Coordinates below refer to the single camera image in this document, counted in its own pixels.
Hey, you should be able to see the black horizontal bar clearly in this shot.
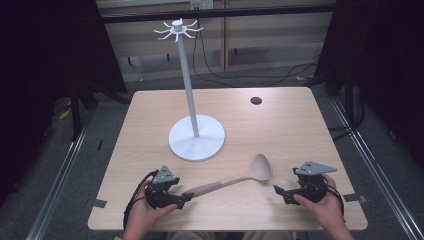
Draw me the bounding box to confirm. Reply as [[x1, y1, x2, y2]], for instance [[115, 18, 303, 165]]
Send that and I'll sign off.
[[99, 3, 336, 24]]

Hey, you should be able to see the black floor cable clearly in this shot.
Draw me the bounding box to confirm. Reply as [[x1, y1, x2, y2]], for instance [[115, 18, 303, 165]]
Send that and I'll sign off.
[[191, 19, 319, 88]]

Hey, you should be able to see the grey table bracket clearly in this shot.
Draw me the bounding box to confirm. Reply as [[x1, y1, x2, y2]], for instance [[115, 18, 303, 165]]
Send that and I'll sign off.
[[84, 198, 108, 209], [343, 193, 369, 205]]

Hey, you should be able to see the black curtain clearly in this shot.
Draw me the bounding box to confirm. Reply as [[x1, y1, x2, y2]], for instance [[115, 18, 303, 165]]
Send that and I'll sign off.
[[0, 0, 128, 208], [314, 0, 424, 168]]

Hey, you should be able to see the black metal stand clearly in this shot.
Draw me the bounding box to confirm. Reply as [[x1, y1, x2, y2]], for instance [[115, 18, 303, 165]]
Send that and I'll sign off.
[[68, 83, 98, 142], [328, 71, 366, 141]]

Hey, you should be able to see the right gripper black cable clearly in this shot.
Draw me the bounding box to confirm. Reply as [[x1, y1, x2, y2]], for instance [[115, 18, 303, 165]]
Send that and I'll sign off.
[[309, 181, 346, 224]]

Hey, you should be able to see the wall power socket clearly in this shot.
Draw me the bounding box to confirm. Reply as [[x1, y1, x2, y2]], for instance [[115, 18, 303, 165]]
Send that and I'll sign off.
[[189, 0, 214, 10]]

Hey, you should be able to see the white hook stand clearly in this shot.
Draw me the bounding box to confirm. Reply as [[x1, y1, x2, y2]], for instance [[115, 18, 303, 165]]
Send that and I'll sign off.
[[153, 18, 227, 163]]

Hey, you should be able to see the metal floor rail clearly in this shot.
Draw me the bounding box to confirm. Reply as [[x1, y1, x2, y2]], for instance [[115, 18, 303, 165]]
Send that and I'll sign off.
[[329, 98, 424, 240], [25, 111, 98, 240]]

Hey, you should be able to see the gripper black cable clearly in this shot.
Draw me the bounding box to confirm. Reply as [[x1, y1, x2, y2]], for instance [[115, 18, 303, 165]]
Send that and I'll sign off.
[[309, 181, 346, 224], [122, 169, 159, 231]]

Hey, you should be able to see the beige ladle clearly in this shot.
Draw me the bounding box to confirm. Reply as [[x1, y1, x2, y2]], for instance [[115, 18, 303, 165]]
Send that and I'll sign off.
[[182, 153, 273, 199]]

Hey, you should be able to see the person's left hand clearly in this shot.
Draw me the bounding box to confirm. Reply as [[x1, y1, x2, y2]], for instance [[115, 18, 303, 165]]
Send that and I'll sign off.
[[123, 181, 179, 240]]

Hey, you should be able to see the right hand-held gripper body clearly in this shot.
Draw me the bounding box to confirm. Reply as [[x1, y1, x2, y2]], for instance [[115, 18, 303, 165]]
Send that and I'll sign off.
[[290, 161, 338, 204]]

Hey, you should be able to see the person's right hand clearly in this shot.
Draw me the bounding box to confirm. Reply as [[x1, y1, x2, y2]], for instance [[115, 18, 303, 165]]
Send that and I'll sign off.
[[292, 173, 346, 236]]

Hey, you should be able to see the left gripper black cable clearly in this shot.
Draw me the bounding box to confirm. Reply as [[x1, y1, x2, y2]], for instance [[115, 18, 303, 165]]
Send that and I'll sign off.
[[122, 169, 159, 231]]

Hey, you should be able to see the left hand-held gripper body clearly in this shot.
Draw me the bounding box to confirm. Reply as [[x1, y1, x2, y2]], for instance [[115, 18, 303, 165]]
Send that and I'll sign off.
[[144, 165, 181, 210]]

